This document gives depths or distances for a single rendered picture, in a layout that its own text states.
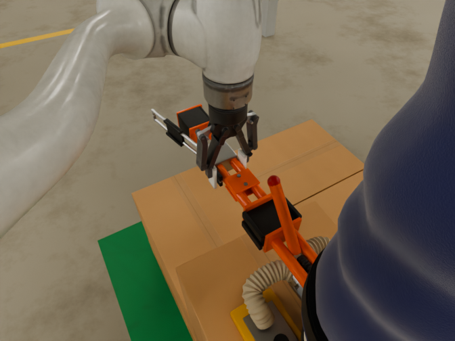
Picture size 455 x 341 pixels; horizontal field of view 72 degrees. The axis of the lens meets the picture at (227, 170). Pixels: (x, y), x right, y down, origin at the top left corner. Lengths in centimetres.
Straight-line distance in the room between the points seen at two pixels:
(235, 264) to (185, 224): 56
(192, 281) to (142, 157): 167
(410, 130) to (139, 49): 42
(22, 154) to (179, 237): 103
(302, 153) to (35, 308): 152
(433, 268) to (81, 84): 31
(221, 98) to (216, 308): 43
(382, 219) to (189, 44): 39
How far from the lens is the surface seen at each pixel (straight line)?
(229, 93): 54
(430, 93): 22
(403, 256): 25
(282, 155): 152
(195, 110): 86
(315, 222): 83
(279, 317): 69
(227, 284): 73
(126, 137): 251
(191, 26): 51
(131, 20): 53
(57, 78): 34
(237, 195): 68
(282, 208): 58
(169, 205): 134
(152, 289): 178
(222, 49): 50
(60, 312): 189
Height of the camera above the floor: 163
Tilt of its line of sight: 49 degrees down
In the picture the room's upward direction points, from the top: straight up
